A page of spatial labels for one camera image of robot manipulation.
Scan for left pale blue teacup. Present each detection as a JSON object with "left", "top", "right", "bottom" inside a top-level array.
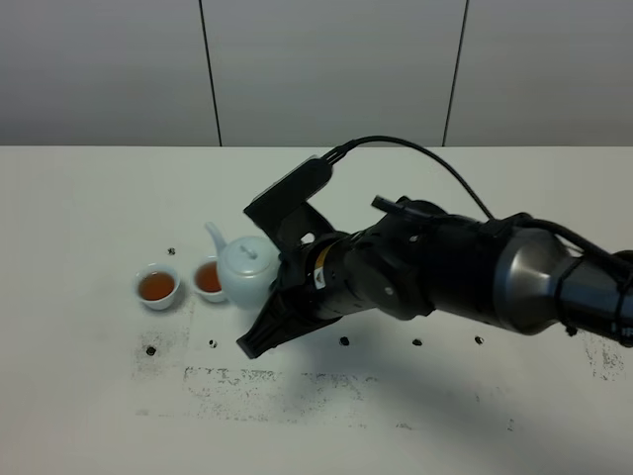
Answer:
[{"left": 133, "top": 263, "right": 181, "bottom": 312}]

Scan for pale blue porcelain teapot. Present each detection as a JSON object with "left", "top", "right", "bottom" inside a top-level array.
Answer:
[{"left": 205, "top": 222, "right": 280, "bottom": 311}]

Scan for right pale blue teacup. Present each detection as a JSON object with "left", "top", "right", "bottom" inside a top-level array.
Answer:
[{"left": 192, "top": 256, "right": 227, "bottom": 304}]

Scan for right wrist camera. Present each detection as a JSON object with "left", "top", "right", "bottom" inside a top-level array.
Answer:
[{"left": 243, "top": 157, "right": 334, "bottom": 253}]

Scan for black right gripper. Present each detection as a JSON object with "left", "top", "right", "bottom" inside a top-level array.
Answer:
[{"left": 236, "top": 232, "right": 435, "bottom": 358}]

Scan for pale blue teacup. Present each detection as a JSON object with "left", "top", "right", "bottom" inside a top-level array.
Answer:
[
  {"left": 133, "top": 263, "right": 181, "bottom": 312},
  {"left": 192, "top": 256, "right": 227, "bottom": 304}
]

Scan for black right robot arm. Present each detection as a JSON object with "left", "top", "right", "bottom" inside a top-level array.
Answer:
[{"left": 238, "top": 198, "right": 632, "bottom": 358}]

